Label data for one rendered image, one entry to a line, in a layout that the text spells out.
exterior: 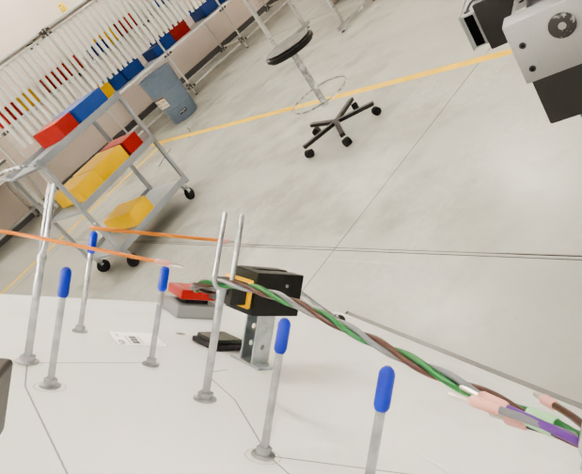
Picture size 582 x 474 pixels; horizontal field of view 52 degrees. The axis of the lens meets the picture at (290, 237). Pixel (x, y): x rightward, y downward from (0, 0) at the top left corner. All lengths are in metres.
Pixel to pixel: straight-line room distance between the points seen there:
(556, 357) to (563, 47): 1.19
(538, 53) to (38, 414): 0.73
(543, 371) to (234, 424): 1.53
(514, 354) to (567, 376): 0.18
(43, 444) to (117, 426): 0.05
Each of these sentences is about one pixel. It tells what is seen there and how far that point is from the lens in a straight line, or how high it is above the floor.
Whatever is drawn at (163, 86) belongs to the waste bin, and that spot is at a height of 0.46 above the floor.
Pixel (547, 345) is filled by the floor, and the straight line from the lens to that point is 1.96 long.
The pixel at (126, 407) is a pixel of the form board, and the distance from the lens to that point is 0.44.
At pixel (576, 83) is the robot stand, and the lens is 0.95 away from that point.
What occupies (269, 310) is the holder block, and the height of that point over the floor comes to 1.13.
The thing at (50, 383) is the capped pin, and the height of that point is 1.24.
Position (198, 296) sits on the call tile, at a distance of 0.74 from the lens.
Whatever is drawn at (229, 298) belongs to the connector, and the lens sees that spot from 0.53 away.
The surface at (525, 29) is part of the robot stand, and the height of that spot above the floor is 1.10.
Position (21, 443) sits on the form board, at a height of 1.26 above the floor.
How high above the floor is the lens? 1.41
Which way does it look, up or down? 25 degrees down
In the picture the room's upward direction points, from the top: 37 degrees counter-clockwise
